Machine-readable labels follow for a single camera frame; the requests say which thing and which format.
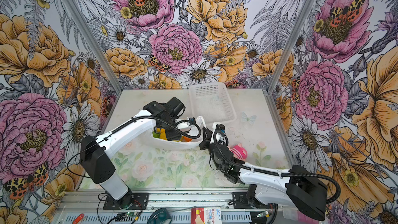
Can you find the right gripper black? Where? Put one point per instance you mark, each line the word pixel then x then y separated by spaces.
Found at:
pixel 205 141

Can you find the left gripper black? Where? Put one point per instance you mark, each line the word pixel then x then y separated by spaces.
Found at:
pixel 173 135

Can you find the translucent white plastic bag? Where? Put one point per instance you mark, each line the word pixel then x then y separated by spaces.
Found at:
pixel 177 146

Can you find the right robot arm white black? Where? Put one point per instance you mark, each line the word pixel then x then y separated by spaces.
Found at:
pixel 294 187

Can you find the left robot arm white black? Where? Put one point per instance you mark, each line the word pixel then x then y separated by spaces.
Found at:
pixel 162 122

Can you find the yellow toy fruit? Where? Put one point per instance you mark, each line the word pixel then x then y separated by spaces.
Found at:
pixel 162 134

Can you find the green toy fruit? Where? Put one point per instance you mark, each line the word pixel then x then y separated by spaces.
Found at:
pixel 156 133

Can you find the orange toy fruit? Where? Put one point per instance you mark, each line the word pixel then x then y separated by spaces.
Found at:
pixel 185 139

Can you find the cartoon boy plush doll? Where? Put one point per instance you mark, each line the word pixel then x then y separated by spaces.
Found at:
pixel 239 152

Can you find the white plastic mesh basket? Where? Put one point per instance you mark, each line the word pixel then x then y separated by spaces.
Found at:
pixel 212 101

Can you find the red bandage box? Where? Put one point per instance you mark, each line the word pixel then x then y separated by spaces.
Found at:
pixel 206 215

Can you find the pink item in clear box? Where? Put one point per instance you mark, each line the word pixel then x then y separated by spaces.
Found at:
pixel 296 215

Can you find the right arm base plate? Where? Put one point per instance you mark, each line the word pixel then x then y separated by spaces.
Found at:
pixel 240 201

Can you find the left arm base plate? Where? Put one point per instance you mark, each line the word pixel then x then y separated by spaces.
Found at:
pixel 131 201

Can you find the red handled tool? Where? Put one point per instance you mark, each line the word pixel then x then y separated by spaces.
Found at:
pixel 79 219

